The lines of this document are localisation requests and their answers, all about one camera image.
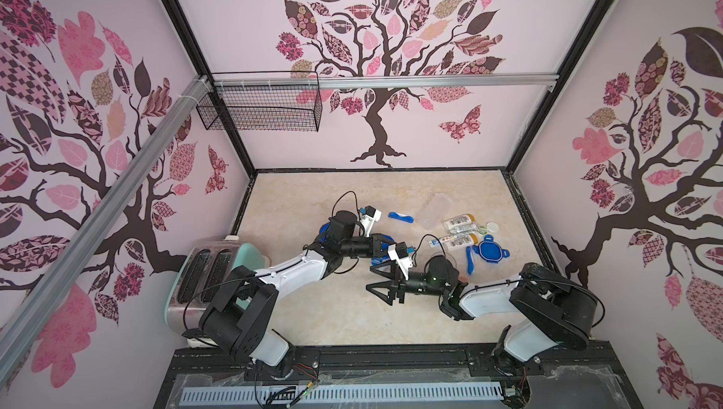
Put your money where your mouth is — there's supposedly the aluminium rail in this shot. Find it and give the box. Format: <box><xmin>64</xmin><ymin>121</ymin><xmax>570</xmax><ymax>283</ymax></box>
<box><xmin>214</xmin><ymin>73</ymin><xmax>559</xmax><ymax>90</ymax></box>
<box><xmin>1</xmin><ymin>75</ymin><xmax>213</xmax><ymax>385</ymax></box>

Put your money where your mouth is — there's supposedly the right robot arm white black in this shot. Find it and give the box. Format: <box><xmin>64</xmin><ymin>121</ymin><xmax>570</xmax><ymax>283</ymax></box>
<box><xmin>366</xmin><ymin>255</ymin><xmax>604</xmax><ymax>377</ymax></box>

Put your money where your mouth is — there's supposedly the blue lid toiletry container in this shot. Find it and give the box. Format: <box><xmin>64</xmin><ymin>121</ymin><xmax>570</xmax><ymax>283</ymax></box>
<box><xmin>316</xmin><ymin>223</ymin><xmax>331</xmax><ymax>243</ymax></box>
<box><xmin>370</xmin><ymin>233</ymin><xmax>391</xmax><ymax>265</ymax></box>
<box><xmin>417</xmin><ymin>192</ymin><xmax>453</xmax><ymax>229</ymax></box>

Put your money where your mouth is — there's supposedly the clear drinking glass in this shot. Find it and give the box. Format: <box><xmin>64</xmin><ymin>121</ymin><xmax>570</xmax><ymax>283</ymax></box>
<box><xmin>429</xmin><ymin>255</ymin><xmax>459</xmax><ymax>277</ymax></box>

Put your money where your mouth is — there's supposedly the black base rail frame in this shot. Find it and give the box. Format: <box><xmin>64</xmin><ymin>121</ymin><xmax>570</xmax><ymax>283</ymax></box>
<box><xmin>154</xmin><ymin>341</ymin><xmax>642</xmax><ymax>408</ymax></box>

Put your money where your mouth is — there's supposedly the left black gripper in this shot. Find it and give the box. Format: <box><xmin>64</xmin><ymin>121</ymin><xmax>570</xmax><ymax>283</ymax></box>
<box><xmin>340</xmin><ymin>235</ymin><xmax>395</xmax><ymax>259</ymax></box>

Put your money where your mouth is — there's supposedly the mint green silver toaster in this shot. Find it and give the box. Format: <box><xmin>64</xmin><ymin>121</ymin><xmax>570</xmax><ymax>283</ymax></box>
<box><xmin>164</xmin><ymin>236</ymin><xmax>270</xmax><ymax>340</ymax></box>

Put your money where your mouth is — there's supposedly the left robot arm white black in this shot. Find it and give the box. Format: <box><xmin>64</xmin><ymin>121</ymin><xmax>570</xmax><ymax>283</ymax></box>
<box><xmin>166</xmin><ymin>208</ymin><xmax>406</xmax><ymax>374</ymax></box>

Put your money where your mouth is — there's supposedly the left aluminium rail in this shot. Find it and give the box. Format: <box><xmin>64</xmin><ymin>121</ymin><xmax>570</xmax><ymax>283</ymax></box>
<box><xmin>1</xmin><ymin>75</ymin><xmax>213</xmax><ymax>385</ymax></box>

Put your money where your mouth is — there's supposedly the white toothpaste tube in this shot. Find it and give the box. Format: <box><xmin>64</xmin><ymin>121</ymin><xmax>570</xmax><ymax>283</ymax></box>
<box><xmin>429</xmin><ymin>224</ymin><xmax>479</xmax><ymax>247</ymax></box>

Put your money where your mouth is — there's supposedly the white slotted cable duct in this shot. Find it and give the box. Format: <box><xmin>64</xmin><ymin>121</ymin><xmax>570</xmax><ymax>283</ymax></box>
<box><xmin>177</xmin><ymin>382</ymin><xmax>504</xmax><ymax>408</ymax></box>

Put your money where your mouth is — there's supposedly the back aluminium rail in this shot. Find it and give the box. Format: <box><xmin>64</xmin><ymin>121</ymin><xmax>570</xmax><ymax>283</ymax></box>
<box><xmin>214</xmin><ymin>73</ymin><xmax>559</xmax><ymax>90</ymax></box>

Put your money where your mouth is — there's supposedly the black wire basket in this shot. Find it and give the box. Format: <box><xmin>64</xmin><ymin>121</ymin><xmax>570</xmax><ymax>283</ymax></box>
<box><xmin>196</xmin><ymin>70</ymin><xmax>323</xmax><ymax>132</ymax></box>

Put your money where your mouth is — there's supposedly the detached blue container lid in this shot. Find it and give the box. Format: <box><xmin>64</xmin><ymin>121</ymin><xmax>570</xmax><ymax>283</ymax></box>
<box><xmin>474</xmin><ymin>235</ymin><xmax>510</xmax><ymax>263</ymax></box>

